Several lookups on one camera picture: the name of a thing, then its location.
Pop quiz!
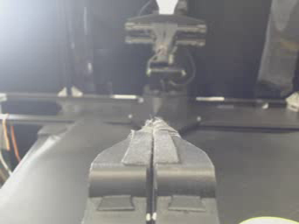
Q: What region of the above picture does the yellow plate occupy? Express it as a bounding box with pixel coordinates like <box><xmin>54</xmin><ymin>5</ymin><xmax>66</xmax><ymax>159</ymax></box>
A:
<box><xmin>237</xmin><ymin>216</ymin><xmax>299</xmax><ymax>224</ymax></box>

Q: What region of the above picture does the grey hanging cloth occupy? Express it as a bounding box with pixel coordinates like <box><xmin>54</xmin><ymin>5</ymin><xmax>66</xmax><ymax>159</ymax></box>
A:
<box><xmin>254</xmin><ymin>0</ymin><xmax>299</xmax><ymax>99</ymax></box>

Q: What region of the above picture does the gripper white camera mount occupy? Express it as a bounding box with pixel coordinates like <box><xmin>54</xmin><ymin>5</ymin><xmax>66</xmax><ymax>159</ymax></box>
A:
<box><xmin>153</xmin><ymin>0</ymin><xmax>181</xmax><ymax>16</ymax></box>

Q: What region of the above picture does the white frame bracket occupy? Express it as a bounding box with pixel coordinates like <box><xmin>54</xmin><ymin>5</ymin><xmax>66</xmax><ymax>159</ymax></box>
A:
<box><xmin>284</xmin><ymin>91</ymin><xmax>299</xmax><ymax>113</ymax></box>
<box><xmin>57</xmin><ymin>86</ymin><xmax>70</xmax><ymax>98</ymax></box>
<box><xmin>69</xmin><ymin>86</ymin><xmax>84</xmax><ymax>98</ymax></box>

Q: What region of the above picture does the orange cable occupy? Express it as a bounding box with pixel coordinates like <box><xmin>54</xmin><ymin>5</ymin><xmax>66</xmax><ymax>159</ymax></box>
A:
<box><xmin>9</xmin><ymin>125</ymin><xmax>21</xmax><ymax>163</ymax></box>
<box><xmin>1</xmin><ymin>115</ymin><xmax>12</xmax><ymax>151</ymax></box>

